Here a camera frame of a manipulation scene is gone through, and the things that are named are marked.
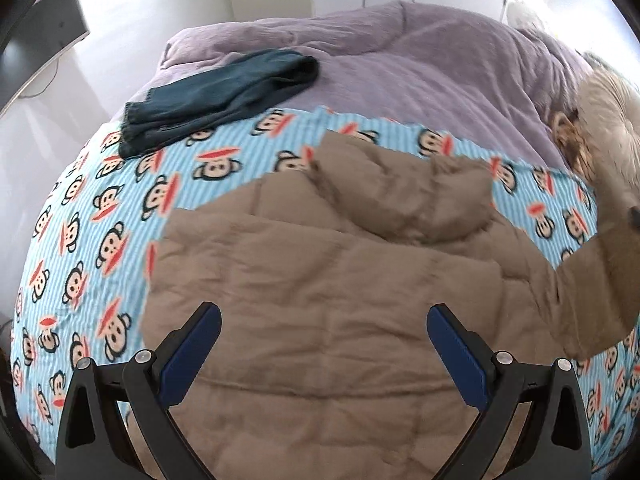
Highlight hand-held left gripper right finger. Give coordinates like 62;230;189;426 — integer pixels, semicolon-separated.
426;302;601;480

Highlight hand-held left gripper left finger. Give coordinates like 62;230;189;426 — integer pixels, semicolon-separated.
54;301;223;480

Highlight brown puffer jacket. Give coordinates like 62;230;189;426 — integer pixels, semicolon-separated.
140;130;640;480

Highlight blue monkey print blanket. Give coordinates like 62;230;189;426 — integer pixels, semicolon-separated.
7;105;640;480

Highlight dark teal folded clothing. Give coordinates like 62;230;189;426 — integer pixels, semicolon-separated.
118;49;319;158

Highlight purple duvet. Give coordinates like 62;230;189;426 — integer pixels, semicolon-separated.
159;1;596;171

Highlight cream plush toy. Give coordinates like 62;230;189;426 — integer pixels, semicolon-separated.
550;52;640;221

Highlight white fluffy pillow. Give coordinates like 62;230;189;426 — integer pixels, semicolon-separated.
505;0;547;29

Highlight dark grey monitor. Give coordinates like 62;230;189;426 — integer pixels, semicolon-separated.
0;0;91;116

